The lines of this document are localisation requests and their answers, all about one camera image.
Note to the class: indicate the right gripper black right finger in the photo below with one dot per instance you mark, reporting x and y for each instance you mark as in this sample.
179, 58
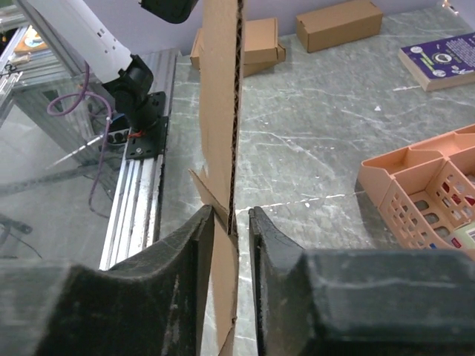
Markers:
311, 301

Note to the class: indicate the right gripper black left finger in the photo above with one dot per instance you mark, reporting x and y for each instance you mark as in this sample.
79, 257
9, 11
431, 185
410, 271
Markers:
152, 303

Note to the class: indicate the cardboard box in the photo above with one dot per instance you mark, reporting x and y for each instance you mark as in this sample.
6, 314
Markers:
259, 46
221, 74
338, 24

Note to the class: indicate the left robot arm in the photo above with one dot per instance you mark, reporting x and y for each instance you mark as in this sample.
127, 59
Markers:
126, 77

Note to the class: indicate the peach plastic file organizer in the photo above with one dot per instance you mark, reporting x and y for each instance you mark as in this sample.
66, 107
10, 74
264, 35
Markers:
424, 192

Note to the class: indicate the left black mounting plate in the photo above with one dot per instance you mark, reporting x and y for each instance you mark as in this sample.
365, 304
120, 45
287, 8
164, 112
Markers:
148, 139

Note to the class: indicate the purple book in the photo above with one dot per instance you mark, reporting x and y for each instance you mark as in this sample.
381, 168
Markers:
441, 64

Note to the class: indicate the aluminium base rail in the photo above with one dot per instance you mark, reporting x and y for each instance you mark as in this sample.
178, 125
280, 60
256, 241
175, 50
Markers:
67, 192

